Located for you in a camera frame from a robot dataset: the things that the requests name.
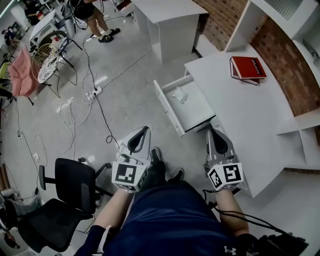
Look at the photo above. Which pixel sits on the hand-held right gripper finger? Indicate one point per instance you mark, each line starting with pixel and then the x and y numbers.
pixel 209 145
pixel 230 148

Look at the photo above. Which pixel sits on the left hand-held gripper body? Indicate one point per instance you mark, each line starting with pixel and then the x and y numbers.
pixel 127 173

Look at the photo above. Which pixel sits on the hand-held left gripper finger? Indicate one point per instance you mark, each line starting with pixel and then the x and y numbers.
pixel 127 141
pixel 147 147

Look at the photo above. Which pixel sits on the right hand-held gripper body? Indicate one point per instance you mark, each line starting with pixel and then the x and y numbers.
pixel 227 175

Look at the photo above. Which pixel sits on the white drawer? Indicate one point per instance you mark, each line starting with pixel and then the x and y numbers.
pixel 192 110

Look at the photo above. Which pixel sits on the clear plastic bag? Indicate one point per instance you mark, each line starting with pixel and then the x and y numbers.
pixel 180 95

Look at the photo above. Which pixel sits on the person's left forearm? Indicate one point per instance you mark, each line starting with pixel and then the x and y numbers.
pixel 112 207

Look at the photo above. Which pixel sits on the person's right forearm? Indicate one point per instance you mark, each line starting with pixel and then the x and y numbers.
pixel 231 212

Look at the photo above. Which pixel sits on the person's left shoe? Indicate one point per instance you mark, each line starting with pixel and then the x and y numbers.
pixel 155 153

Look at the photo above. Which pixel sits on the person's shoe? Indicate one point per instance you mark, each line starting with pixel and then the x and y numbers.
pixel 178 173
pixel 155 153

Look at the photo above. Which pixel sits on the person's black trousers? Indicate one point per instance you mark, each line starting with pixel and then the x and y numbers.
pixel 157 172

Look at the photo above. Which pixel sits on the person's right shoe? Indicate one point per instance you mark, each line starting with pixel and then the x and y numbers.
pixel 178 173

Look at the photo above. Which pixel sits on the white desk with shelves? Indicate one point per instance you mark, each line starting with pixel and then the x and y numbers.
pixel 250 112

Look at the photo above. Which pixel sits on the black office chair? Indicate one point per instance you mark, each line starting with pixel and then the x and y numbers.
pixel 72 180

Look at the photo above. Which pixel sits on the white power strip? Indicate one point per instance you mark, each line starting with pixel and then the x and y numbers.
pixel 96 91

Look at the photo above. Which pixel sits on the person's navy shirt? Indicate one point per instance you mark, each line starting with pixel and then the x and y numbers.
pixel 170 225

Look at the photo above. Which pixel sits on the red book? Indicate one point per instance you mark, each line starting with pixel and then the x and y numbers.
pixel 247 66

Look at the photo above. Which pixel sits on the black waist pack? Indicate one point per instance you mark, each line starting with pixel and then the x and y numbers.
pixel 280 246

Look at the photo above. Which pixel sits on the small white desk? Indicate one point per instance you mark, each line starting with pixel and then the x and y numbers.
pixel 175 32

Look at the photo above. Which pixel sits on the pink cloth on chair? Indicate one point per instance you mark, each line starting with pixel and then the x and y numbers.
pixel 21 75

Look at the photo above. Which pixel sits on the white box red inside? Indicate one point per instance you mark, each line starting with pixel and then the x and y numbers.
pixel 123 5

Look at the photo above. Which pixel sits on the white table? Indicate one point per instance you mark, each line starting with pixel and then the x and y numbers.
pixel 43 26

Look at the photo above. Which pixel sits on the yellow-green chair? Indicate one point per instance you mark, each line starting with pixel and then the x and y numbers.
pixel 3 70

